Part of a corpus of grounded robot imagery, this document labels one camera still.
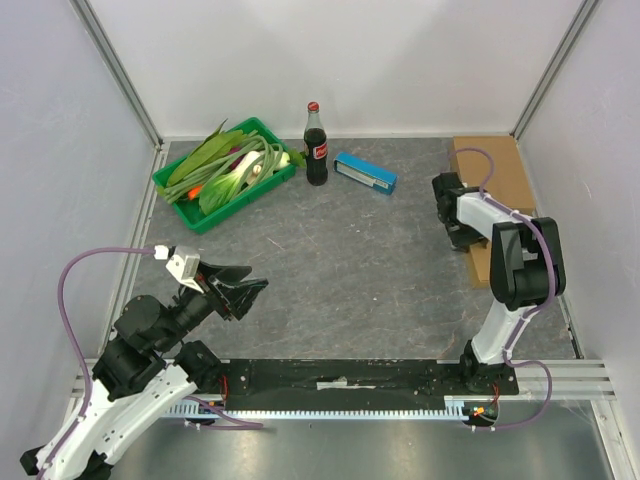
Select green plastic tray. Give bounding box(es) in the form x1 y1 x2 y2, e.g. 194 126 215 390
152 117 305 234

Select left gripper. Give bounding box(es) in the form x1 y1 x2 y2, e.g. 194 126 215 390
156 259 270 351

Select aluminium frame rail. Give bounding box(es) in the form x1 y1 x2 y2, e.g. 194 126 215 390
70 0 164 149

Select blue rectangular box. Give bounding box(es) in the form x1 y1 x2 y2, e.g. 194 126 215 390
333 152 397 195

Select bok choy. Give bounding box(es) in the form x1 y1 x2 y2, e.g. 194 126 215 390
198 151 263 216

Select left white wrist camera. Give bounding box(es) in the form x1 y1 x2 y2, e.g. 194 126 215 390
153 245 204 293

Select blue slotted cable duct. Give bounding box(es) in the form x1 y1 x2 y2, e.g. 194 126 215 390
164 395 476 420

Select large cardboard box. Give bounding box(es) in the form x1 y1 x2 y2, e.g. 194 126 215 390
450 135 536 215

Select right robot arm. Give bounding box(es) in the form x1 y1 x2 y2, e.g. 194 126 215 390
432 172 566 394

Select cola glass bottle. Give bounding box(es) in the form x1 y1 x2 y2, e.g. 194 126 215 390
303 101 328 186

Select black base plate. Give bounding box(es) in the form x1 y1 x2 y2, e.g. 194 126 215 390
211 359 519 399

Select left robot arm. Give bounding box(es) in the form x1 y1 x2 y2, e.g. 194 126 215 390
20 251 269 479

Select orange carrot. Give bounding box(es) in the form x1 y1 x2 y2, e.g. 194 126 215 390
187 185 203 200

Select large green leaf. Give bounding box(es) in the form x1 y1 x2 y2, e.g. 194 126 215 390
167 121 246 187

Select small cardboard box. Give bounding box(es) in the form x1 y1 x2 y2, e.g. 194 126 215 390
466 242 491 289

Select long green beans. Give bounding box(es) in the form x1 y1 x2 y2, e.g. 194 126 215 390
157 131 289 204

